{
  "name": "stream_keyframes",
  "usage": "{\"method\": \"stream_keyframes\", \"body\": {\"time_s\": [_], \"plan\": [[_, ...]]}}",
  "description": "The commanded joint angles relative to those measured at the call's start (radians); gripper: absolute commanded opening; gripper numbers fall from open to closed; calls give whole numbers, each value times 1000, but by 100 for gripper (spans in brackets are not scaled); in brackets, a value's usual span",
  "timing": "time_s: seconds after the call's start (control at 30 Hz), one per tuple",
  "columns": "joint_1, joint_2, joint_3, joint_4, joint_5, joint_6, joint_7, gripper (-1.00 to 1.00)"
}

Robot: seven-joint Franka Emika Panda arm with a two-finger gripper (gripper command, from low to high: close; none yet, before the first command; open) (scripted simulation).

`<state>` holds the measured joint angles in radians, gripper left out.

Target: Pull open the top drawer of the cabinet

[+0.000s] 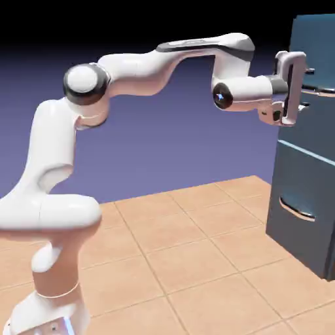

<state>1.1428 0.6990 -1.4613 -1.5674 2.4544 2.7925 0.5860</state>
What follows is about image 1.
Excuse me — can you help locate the blue-grey drawer front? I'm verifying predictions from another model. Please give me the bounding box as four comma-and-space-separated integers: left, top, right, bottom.
277, 14, 335, 166
265, 139, 335, 283

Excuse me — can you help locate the curved metal drawer handle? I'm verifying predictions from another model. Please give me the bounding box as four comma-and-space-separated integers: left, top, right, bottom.
302, 85, 335, 99
278, 195, 317, 223

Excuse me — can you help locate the blue-grey cabinet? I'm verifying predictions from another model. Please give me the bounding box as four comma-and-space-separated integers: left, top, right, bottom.
265, 14, 335, 283

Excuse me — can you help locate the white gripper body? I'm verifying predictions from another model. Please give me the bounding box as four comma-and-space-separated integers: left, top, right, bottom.
273, 50, 308, 127

